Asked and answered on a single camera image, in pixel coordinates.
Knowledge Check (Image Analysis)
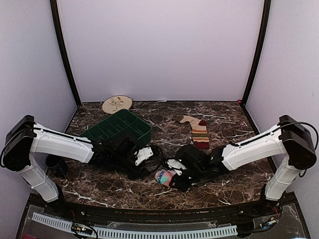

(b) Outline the black right frame post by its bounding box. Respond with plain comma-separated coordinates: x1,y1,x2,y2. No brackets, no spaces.
241,0,272,106

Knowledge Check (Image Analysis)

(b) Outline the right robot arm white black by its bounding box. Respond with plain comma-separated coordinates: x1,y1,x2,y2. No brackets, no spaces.
155,115,319,216

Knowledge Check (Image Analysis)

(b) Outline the green plastic divider tray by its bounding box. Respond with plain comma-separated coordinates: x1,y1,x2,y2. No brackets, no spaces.
80,109,152,147

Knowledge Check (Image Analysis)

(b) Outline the black frame post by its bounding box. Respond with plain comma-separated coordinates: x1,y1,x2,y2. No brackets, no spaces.
49,0,82,107
241,0,272,106

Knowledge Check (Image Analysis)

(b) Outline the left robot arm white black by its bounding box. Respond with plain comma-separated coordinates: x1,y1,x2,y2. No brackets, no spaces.
0,115,164,217

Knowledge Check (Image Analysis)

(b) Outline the small green circuit board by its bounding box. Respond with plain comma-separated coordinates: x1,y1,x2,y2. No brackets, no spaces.
71,224,93,235

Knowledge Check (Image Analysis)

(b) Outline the round embroidered plate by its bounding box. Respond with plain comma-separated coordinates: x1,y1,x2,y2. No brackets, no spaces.
102,96,133,115

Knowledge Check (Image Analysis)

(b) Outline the dark blue cup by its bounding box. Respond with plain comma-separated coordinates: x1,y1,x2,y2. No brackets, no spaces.
45,155,68,178

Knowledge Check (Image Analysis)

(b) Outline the black front table rail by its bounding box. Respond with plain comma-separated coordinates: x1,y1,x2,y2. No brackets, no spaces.
37,199,282,225

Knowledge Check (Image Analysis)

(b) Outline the black left frame post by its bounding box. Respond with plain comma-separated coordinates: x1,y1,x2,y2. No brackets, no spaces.
49,0,82,107

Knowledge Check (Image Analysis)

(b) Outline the pink sock with green patches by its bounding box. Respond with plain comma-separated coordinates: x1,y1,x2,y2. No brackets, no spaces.
155,169,176,187

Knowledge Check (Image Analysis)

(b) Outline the striped beige brown sock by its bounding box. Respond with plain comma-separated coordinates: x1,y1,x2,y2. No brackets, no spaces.
176,115,209,149

